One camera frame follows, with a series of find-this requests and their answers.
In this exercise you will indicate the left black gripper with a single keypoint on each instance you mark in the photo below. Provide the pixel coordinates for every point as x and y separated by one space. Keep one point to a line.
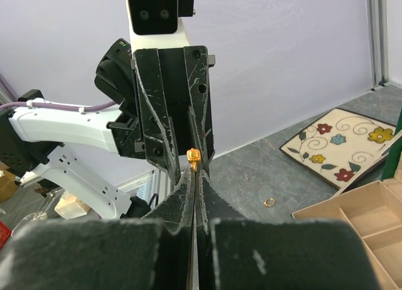
172 99

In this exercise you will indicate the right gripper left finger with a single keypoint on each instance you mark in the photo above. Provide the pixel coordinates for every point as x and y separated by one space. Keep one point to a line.
153 252

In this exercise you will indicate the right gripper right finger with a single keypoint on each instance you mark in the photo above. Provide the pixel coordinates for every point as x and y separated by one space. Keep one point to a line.
237 253

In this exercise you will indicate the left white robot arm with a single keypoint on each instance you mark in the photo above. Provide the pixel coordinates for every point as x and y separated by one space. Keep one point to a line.
36 134

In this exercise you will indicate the green jewelry box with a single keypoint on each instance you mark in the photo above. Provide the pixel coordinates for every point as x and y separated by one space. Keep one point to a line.
371 204

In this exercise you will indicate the floral square ceramic plate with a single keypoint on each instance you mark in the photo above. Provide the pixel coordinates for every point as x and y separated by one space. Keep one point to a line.
339 145

